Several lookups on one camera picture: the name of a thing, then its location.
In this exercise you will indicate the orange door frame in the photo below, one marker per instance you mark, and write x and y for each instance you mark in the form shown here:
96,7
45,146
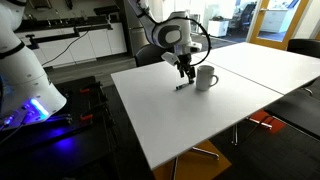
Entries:
254,23

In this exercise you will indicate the white table foot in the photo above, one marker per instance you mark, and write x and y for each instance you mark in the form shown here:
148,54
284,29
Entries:
260,123

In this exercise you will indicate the orange floor plate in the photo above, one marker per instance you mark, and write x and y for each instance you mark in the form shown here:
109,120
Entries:
200,166

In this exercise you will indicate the white cabinet with black top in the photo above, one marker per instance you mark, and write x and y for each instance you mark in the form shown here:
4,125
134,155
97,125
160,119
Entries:
218,29

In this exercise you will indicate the black office chair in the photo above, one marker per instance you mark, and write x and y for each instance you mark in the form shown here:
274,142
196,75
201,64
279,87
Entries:
248,15

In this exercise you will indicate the long black bar clamp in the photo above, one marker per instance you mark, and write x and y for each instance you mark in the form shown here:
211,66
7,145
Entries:
66,34

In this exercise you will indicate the white counter cabinets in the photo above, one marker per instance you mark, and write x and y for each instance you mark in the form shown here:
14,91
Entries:
96,41

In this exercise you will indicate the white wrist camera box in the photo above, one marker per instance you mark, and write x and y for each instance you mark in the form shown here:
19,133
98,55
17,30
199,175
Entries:
170,58

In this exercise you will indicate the white drawer cabinet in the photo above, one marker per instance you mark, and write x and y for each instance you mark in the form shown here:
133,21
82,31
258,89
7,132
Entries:
273,20

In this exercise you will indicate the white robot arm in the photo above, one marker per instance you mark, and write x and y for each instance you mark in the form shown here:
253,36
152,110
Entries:
168,35

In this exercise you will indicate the stainless steel bin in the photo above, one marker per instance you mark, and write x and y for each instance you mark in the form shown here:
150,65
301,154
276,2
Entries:
138,41

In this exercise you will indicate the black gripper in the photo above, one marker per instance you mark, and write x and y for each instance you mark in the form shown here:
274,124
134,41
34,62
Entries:
183,61

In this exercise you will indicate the white ceramic mug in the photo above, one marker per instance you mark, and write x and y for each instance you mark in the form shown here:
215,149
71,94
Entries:
204,80

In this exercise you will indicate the black robot stand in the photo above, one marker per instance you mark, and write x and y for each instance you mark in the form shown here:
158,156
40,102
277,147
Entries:
66,146

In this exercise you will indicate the black marker pen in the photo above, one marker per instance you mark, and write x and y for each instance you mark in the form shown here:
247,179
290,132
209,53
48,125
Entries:
181,87

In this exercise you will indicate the metal table leg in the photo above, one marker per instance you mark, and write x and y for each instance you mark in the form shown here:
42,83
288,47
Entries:
235,133
174,168
205,152

